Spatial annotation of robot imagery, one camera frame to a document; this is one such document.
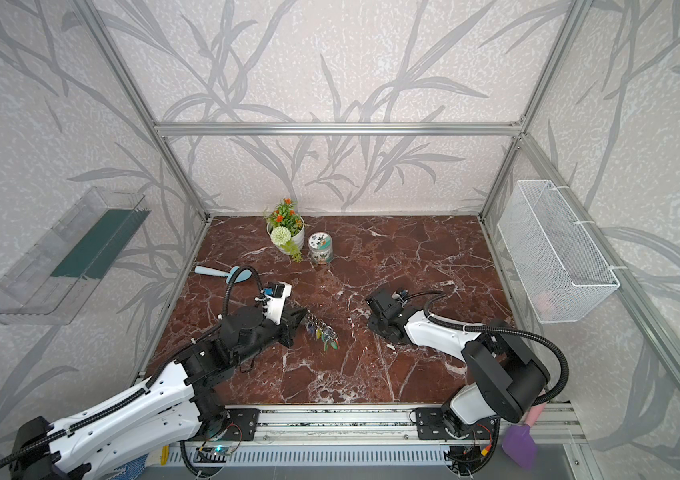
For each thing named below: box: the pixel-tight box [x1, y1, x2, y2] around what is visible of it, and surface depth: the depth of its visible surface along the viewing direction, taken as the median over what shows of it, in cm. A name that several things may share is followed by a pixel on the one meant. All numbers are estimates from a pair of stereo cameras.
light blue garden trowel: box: [194, 265, 253, 284], surface depth 105 cm
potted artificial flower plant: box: [264, 198, 305, 263], surface depth 101 cm
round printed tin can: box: [308, 232, 333, 265], surface depth 104 cm
